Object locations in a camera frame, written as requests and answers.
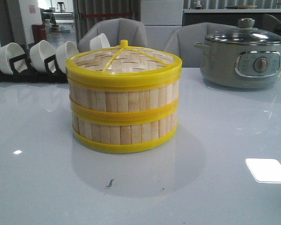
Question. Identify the bamboo steamer tray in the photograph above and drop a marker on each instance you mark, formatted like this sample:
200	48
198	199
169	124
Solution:
124	138
124	107

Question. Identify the woven bamboo steamer lid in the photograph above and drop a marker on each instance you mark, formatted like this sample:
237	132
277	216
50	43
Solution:
123	68

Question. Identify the white bowl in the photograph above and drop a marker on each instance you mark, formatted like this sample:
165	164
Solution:
63	52
99	42
6	53
38	53

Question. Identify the right grey chair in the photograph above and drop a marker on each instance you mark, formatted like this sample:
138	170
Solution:
181	41

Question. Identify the grey chair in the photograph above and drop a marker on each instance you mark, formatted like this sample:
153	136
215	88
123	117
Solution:
116	30
181	41

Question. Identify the left grey chair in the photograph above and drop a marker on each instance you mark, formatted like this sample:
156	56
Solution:
116	30

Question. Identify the grey-green electric pot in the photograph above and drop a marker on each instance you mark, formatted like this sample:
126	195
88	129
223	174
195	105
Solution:
239	65

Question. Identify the black bowl rack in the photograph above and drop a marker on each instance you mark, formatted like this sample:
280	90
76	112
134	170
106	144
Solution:
52	72

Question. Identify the red bin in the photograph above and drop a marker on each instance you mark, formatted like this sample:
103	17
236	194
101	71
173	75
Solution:
39	32

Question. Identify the glass pot lid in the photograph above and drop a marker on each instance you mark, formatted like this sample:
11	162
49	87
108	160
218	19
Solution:
245	33

